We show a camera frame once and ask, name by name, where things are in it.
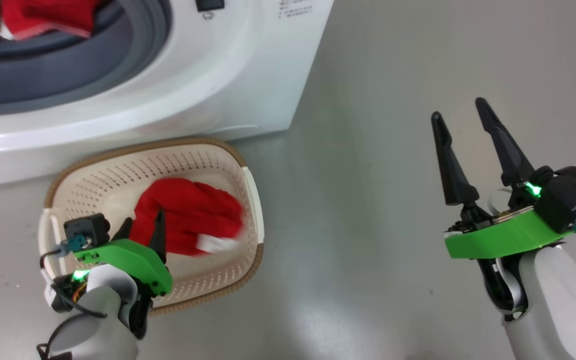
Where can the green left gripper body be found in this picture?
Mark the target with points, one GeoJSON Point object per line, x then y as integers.
{"type": "Point", "coordinates": [133, 257]}

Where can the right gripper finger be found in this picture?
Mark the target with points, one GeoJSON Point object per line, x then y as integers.
{"type": "Point", "coordinates": [455, 175]}
{"type": "Point", "coordinates": [510, 157]}

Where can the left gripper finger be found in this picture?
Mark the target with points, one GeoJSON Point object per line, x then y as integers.
{"type": "Point", "coordinates": [124, 232]}
{"type": "Point", "coordinates": [159, 240]}

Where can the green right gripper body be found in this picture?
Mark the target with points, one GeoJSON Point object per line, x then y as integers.
{"type": "Point", "coordinates": [503, 237]}

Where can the red garment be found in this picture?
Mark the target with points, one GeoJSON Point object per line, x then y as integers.
{"type": "Point", "coordinates": [193, 215]}
{"type": "Point", "coordinates": [48, 15]}

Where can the cream perforated laundry basket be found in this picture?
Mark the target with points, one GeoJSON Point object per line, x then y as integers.
{"type": "Point", "coordinates": [218, 175]}

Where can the grey rubber door seal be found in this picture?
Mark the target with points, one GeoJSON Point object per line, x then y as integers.
{"type": "Point", "coordinates": [68, 75]}

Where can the white front-load washing machine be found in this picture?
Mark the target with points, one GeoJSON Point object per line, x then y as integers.
{"type": "Point", "coordinates": [218, 75]}

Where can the black door latch socket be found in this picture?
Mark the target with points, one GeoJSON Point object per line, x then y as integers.
{"type": "Point", "coordinates": [210, 5]}

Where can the printed instruction text label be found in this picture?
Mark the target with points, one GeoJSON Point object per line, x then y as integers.
{"type": "Point", "coordinates": [295, 7]}

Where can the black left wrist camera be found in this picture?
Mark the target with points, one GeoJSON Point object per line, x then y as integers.
{"type": "Point", "coordinates": [87, 229]}

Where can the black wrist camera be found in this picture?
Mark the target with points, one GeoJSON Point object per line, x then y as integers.
{"type": "Point", "coordinates": [570, 197]}
{"type": "Point", "coordinates": [87, 229]}

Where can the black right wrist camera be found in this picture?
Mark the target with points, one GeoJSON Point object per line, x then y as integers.
{"type": "Point", "coordinates": [570, 197]}

